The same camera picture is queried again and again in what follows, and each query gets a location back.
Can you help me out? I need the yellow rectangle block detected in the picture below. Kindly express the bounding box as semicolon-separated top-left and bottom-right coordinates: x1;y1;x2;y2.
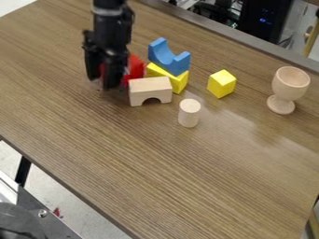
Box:
144;62;191;95

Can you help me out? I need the blue arch block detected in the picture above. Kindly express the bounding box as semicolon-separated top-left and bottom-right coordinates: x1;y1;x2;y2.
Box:
146;36;192;77

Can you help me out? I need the black computer tower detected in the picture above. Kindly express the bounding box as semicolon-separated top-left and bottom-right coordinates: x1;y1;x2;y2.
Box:
238;0;295;45

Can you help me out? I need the wooden egg cup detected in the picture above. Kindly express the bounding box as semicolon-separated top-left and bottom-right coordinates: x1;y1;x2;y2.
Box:
265;65;312;116

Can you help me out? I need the natural wooden arch block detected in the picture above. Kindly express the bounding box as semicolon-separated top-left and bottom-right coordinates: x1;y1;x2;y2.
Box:
127;76;173;107

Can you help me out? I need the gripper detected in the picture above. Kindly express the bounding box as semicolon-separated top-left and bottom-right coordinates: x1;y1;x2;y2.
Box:
80;10;136;91

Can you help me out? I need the natural wooden cylinder block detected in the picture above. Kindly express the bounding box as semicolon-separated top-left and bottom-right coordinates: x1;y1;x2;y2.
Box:
176;98;203;129

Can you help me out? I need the yellow cube block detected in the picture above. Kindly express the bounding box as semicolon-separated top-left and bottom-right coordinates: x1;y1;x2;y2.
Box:
205;68;239;100

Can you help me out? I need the red rectangle block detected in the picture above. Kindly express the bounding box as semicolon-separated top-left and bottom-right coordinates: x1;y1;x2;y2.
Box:
98;53;146;88

